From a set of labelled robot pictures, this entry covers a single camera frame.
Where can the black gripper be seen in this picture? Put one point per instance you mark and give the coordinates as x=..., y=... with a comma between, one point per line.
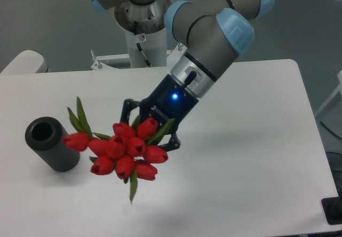
x=168, y=101

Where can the red tulip bouquet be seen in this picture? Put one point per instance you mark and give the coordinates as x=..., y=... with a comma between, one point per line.
x=131, y=152

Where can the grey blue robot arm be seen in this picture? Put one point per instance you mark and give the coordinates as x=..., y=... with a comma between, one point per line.
x=214, y=32

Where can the dark grey ribbed vase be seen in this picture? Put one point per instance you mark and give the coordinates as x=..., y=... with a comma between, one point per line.
x=44, y=136

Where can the white chair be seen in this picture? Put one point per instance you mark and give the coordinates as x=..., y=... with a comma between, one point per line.
x=27, y=62

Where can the white furniture leg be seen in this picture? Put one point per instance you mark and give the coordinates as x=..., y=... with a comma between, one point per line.
x=330, y=102

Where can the black table clamp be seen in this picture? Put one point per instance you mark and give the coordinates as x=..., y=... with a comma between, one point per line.
x=332, y=210

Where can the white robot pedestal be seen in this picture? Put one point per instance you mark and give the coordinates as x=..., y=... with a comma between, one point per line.
x=146, y=38

